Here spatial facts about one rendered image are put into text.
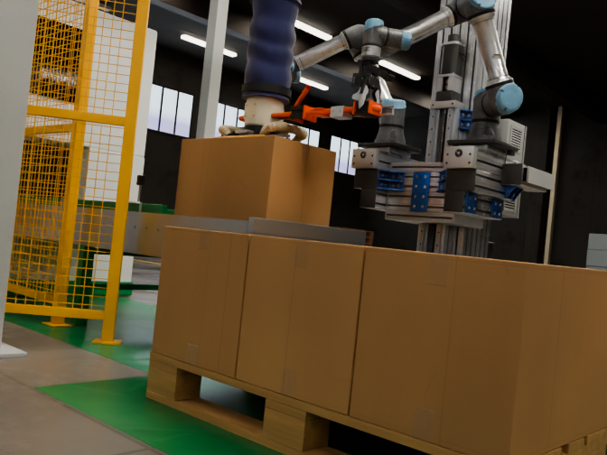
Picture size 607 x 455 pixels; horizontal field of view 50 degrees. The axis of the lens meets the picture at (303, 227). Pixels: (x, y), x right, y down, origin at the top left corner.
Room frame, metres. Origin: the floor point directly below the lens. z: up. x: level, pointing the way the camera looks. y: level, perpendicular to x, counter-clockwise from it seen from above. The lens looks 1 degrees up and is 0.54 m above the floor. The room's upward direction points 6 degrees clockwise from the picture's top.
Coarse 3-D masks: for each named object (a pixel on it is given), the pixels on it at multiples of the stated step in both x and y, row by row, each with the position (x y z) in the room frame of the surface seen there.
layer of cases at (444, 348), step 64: (192, 256) 1.97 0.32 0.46; (256, 256) 1.79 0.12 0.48; (320, 256) 1.63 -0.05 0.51; (384, 256) 1.50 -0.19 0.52; (448, 256) 1.39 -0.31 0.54; (192, 320) 1.95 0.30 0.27; (256, 320) 1.77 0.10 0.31; (320, 320) 1.62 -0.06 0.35; (384, 320) 1.49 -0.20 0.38; (448, 320) 1.38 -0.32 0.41; (512, 320) 1.29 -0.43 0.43; (576, 320) 1.48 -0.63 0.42; (256, 384) 1.75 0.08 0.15; (320, 384) 1.60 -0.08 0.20; (384, 384) 1.48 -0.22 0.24; (448, 384) 1.37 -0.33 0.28; (512, 384) 1.28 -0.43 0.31; (576, 384) 1.51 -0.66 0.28; (448, 448) 1.36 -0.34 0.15; (512, 448) 1.28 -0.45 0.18
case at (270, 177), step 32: (192, 160) 2.96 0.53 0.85; (224, 160) 2.81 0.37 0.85; (256, 160) 2.68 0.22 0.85; (288, 160) 2.69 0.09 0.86; (320, 160) 2.84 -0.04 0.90; (192, 192) 2.94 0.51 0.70; (224, 192) 2.80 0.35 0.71; (256, 192) 2.67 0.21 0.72; (288, 192) 2.71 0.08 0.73; (320, 192) 2.86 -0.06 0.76; (320, 224) 2.87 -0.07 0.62
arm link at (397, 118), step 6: (384, 102) 3.14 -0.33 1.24; (390, 102) 3.12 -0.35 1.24; (396, 102) 3.12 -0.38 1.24; (402, 102) 3.13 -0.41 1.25; (384, 108) 3.14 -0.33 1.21; (390, 108) 3.12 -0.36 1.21; (396, 108) 3.11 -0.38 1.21; (402, 108) 3.13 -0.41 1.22; (396, 114) 3.11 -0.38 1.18; (402, 114) 3.13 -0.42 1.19; (384, 120) 3.13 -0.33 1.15; (390, 120) 3.12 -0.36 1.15; (396, 120) 3.12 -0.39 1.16; (402, 120) 3.13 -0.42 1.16
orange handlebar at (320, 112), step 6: (318, 108) 2.70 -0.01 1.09; (324, 108) 2.69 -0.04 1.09; (330, 108) 2.66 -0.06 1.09; (348, 108) 2.59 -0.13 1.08; (372, 108) 2.51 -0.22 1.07; (378, 108) 2.51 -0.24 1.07; (276, 114) 2.87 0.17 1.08; (282, 114) 2.84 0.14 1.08; (288, 114) 2.82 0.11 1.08; (306, 114) 2.75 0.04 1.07; (312, 114) 2.73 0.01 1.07; (318, 114) 2.70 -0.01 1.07; (324, 114) 2.69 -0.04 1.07; (330, 114) 2.71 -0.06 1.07; (240, 120) 3.05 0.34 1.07
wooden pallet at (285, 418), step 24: (168, 360) 2.01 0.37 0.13; (168, 384) 2.01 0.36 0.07; (192, 384) 2.03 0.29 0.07; (240, 384) 1.79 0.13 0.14; (192, 408) 1.92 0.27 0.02; (216, 408) 1.95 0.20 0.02; (288, 408) 1.67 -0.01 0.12; (312, 408) 1.61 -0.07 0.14; (240, 432) 1.78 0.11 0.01; (264, 432) 1.72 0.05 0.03; (288, 432) 1.66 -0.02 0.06; (312, 432) 1.65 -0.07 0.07; (384, 432) 1.47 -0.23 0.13; (600, 432) 1.65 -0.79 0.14
